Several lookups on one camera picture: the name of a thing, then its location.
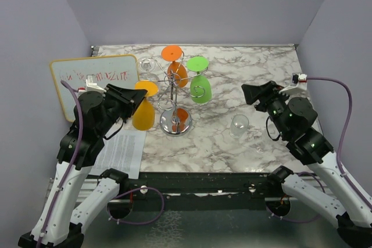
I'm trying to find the aluminium rail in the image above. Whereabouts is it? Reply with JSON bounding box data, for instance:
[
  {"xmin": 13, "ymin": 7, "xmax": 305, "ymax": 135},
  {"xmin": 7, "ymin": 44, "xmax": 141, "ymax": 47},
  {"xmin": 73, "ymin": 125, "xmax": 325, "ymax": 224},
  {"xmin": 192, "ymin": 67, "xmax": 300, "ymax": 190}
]
[{"xmin": 44, "ymin": 177, "xmax": 129, "ymax": 204}]

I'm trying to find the orange wine glass front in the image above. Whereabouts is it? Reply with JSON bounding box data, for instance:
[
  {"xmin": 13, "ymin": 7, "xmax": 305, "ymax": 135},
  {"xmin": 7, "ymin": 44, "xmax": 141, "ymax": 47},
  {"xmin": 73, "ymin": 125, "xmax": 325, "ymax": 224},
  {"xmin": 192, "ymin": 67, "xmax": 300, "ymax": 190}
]
[{"xmin": 132, "ymin": 80, "xmax": 159, "ymax": 131}]

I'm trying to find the chrome wine glass rack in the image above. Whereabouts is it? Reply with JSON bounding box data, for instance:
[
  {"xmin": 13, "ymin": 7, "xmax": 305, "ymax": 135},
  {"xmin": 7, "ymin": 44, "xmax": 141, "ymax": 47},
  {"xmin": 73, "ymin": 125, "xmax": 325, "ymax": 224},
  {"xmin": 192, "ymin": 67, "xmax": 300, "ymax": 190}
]
[{"xmin": 152, "ymin": 59, "xmax": 192, "ymax": 137}]

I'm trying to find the orange wine glass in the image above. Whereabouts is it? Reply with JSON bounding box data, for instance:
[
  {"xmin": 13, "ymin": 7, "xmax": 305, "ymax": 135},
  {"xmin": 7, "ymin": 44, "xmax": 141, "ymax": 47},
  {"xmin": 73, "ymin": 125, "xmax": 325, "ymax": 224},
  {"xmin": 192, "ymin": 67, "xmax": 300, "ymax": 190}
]
[
  {"xmin": 161, "ymin": 45, "xmax": 188, "ymax": 88},
  {"xmin": 132, "ymin": 80, "xmax": 159, "ymax": 131}
]

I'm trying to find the printed paper sheet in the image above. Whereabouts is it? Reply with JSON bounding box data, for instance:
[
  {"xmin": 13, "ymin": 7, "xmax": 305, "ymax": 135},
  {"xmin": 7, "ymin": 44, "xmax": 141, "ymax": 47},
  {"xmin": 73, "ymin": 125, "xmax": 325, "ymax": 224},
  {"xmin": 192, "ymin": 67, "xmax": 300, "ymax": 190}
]
[{"xmin": 90, "ymin": 130, "xmax": 146, "ymax": 179}]

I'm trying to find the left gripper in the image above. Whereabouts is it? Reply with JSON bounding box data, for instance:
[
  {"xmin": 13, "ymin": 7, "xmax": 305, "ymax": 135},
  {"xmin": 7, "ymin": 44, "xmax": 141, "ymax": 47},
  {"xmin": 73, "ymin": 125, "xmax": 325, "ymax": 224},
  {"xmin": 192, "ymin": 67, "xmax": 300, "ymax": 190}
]
[{"xmin": 98, "ymin": 82, "xmax": 149, "ymax": 135}]

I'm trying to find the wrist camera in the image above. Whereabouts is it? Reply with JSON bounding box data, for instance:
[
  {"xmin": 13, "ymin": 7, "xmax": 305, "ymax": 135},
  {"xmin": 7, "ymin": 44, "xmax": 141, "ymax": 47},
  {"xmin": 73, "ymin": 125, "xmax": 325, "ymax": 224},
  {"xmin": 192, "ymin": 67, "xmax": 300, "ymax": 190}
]
[
  {"xmin": 279, "ymin": 73, "xmax": 307, "ymax": 96},
  {"xmin": 77, "ymin": 74, "xmax": 106, "ymax": 95}
]

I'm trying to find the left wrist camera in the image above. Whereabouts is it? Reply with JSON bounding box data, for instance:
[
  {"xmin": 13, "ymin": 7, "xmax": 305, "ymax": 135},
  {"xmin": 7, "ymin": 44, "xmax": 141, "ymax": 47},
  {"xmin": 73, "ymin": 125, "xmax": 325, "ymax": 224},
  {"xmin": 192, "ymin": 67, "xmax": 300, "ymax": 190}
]
[{"xmin": 77, "ymin": 74, "xmax": 106, "ymax": 95}]

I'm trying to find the black base frame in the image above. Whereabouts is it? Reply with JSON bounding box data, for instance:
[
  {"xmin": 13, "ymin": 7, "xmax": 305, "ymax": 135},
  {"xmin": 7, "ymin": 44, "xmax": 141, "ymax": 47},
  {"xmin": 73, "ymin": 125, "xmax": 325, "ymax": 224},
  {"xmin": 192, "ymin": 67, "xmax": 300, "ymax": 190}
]
[{"xmin": 108, "ymin": 172, "xmax": 284, "ymax": 215}]

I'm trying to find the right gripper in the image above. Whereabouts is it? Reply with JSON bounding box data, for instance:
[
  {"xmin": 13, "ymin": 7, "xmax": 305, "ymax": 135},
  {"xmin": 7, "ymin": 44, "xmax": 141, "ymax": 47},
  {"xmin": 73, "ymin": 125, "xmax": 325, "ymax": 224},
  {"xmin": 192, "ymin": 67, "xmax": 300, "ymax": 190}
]
[{"xmin": 241, "ymin": 79, "xmax": 291, "ymax": 137}]

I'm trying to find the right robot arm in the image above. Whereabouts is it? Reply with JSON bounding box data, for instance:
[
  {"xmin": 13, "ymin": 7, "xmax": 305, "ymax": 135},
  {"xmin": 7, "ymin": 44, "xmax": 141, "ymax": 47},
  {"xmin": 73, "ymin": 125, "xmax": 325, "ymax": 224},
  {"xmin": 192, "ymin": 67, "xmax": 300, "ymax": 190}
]
[{"xmin": 242, "ymin": 81, "xmax": 371, "ymax": 247}]

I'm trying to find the green wine glass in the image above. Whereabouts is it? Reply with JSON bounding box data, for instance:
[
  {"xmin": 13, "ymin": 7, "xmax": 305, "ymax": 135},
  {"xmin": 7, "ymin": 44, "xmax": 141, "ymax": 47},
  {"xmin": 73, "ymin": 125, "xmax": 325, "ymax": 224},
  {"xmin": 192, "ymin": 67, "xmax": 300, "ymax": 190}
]
[{"xmin": 187, "ymin": 56, "xmax": 212, "ymax": 104}]

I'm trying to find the clear wine glass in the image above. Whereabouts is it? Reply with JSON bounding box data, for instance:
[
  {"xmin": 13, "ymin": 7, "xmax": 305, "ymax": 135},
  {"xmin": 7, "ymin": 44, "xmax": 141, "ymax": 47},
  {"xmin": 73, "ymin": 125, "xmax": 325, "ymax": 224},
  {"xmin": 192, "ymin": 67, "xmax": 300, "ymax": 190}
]
[
  {"xmin": 137, "ymin": 56, "xmax": 159, "ymax": 82},
  {"xmin": 253, "ymin": 143, "xmax": 266, "ymax": 154}
]

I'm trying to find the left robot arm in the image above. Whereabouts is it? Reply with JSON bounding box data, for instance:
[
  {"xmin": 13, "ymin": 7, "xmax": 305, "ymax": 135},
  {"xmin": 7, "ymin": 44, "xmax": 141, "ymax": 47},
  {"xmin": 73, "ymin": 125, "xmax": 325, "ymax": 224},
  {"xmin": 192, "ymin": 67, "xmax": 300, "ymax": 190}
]
[{"xmin": 18, "ymin": 84, "xmax": 147, "ymax": 247}]

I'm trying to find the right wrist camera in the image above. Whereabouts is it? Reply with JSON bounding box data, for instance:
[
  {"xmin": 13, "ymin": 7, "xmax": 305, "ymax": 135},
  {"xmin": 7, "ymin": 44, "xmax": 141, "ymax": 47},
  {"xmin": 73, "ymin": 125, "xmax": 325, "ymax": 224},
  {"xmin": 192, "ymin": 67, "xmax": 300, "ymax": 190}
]
[{"xmin": 279, "ymin": 73, "xmax": 307, "ymax": 96}]

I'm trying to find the yellow framed whiteboard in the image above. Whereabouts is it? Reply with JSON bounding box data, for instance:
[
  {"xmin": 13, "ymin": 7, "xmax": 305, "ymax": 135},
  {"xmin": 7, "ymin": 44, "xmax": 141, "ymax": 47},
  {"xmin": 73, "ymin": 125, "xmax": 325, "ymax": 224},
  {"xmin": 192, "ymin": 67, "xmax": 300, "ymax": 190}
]
[{"xmin": 49, "ymin": 55, "xmax": 138, "ymax": 122}]

